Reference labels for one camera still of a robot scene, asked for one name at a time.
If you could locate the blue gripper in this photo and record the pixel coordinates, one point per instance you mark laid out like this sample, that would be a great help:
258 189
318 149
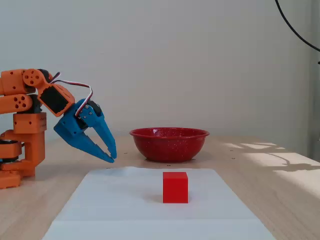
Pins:
71 126

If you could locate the red cube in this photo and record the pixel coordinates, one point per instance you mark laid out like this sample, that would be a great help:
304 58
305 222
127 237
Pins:
175 187

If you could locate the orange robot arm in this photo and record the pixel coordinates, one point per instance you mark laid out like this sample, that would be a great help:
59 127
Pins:
12 82

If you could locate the red speckled bowl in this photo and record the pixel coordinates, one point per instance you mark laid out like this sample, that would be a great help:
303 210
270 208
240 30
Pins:
168 146

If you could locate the white paper sheet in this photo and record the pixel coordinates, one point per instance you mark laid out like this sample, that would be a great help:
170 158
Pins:
155 220

